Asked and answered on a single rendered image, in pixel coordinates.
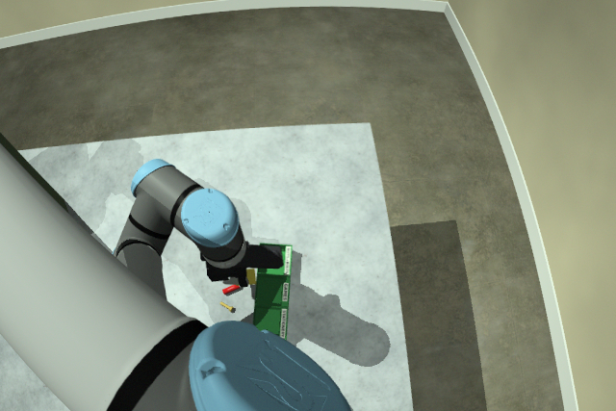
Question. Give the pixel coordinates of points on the red battery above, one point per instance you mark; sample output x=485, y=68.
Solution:
x=230, y=289

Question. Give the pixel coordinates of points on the green rack of labelled bins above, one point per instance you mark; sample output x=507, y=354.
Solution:
x=267, y=313

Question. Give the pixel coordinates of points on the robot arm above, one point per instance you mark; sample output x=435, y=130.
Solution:
x=84, y=323

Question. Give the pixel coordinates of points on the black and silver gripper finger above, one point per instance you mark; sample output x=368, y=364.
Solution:
x=242, y=281

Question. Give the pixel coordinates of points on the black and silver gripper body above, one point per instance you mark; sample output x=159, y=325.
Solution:
x=221, y=273

